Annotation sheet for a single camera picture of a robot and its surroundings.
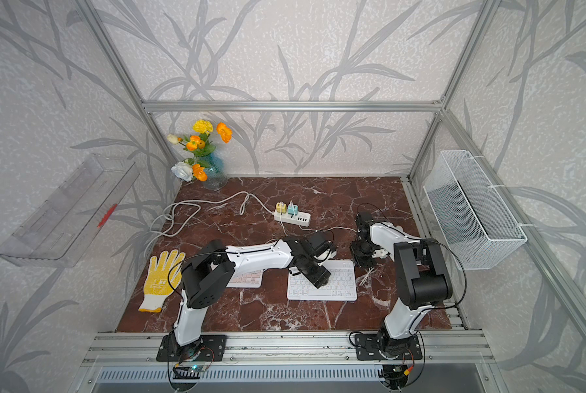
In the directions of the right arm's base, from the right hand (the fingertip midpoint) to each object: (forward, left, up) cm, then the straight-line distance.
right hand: (351, 257), depth 94 cm
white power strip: (+16, +20, +3) cm, 26 cm away
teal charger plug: (+19, +23, +6) cm, 31 cm away
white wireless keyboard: (-12, +6, +1) cm, 13 cm away
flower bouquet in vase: (+24, +55, +27) cm, 66 cm away
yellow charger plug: (+20, +28, +5) cm, 35 cm away
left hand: (-9, +13, +1) cm, 15 cm away
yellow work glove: (-9, +70, +2) cm, 70 cm away
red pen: (-2, +73, +33) cm, 80 cm away
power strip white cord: (+28, +67, 0) cm, 73 cm away
